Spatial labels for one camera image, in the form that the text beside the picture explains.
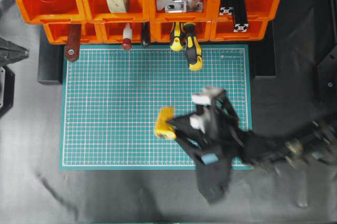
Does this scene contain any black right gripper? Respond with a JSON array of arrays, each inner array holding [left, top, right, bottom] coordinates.
[[167, 86, 244, 203]]

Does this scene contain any yellow cutter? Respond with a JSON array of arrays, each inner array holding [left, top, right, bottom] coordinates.
[[154, 106, 176, 140]]

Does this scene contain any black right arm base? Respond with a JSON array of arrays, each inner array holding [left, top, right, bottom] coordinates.
[[316, 46, 336, 103]]

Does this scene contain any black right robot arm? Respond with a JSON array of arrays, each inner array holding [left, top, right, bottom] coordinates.
[[164, 88, 336, 203]]

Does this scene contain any orange container rack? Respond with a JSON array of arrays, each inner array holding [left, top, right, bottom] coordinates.
[[16, 0, 280, 44]]

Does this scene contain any green cutting mat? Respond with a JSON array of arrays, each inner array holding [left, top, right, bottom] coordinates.
[[60, 45, 252, 170]]

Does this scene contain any black aluminium extrusion bar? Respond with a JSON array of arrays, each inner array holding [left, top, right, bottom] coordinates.
[[233, 0, 249, 33]]

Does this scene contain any black table cover sheet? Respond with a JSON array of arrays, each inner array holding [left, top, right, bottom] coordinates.
[[1, 4, 336, 223]]

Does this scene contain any yellow black screwdriver handle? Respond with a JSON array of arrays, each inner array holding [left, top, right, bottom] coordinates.
[[170, 22, 184, 52]]

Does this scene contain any black handled tool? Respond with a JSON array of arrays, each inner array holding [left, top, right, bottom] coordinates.
[[141, 22, 151, 46]]

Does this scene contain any red white handled tool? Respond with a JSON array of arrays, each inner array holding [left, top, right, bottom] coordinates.
[[122, 23, 133, 50]]

